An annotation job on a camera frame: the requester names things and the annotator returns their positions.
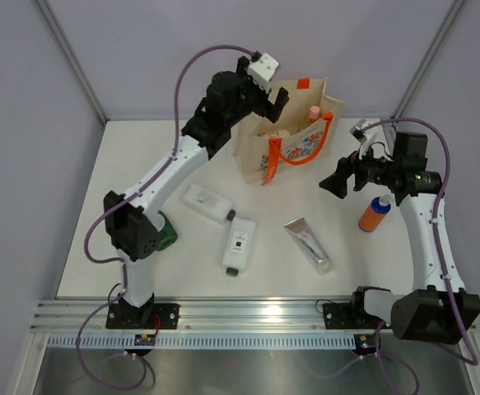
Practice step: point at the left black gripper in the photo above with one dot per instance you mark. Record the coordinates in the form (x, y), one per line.
(271, 112)

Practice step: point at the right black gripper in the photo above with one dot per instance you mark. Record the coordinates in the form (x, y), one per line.
(337, 183)

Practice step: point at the cream bottle orange print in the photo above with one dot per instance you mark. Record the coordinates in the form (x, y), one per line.
(274, 133)

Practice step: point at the canvas bag orange handles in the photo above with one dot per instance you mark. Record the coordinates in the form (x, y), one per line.
(261, 159)

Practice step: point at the amber bottle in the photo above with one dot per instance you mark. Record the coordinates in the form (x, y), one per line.
(312, 116)

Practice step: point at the orange spray bottle blue cap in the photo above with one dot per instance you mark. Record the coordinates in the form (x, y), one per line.
(377, 210)

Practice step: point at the silver tube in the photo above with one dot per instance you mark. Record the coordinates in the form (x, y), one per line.
(305, 239)

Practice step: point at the white bottle text label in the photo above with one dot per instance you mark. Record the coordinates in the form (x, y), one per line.
(214, 207)

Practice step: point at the white bottle black cap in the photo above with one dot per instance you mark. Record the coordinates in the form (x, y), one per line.
(239, 246)

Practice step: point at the green dish soap bottle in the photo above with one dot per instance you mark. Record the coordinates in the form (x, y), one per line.
(166, 230)

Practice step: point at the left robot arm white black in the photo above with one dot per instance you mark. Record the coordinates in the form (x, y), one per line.
(130, 215)

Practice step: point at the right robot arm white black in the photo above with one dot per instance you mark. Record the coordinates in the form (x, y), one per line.
(438, 309)

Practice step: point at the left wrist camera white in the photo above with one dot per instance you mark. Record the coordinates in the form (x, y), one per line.
(262, 69)

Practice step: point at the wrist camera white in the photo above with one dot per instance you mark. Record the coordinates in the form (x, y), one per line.
(365, 134)
(262, 69)

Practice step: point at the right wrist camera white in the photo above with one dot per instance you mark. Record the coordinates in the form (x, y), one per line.
(365, 134)

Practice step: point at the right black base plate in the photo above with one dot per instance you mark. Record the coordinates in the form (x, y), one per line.
(347, 316)

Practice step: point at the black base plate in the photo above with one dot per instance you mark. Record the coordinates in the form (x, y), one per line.
(347, 316)
(163, 316)

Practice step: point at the right corner aluminium post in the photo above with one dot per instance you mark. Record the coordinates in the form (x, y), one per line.
(437, 42)

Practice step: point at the corner aluminium post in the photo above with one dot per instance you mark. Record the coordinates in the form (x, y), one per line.
(437, 42)
(59, 36)

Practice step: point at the left corner aluminium post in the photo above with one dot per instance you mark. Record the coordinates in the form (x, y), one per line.
(59, 36)

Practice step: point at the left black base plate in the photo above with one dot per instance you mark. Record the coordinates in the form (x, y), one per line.
(163, 316)

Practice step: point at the white slotted cable duct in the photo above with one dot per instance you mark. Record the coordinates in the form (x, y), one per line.
(206, 341)

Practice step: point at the aluminium rail frame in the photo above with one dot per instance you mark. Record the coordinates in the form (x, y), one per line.
(200, 315)

